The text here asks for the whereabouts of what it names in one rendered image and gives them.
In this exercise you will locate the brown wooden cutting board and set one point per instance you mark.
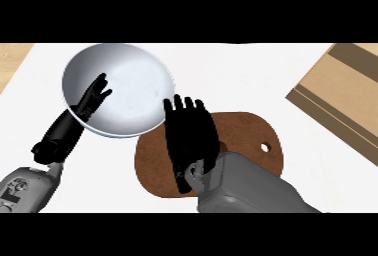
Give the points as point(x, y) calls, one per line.
point(248, 133)

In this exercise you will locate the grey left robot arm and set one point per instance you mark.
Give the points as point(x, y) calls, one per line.
point(27, 191)

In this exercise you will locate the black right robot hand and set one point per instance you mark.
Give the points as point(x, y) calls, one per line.
point(189, 133)

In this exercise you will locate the white round bowl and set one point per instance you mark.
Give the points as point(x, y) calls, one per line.
point(128, 86)

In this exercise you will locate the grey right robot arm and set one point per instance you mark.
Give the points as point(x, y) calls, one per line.
point(245, 186)

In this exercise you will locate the brown cardboard box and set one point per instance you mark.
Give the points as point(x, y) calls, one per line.
point(340, 96)

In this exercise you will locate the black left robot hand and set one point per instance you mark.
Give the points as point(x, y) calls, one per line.
point(65, 133)

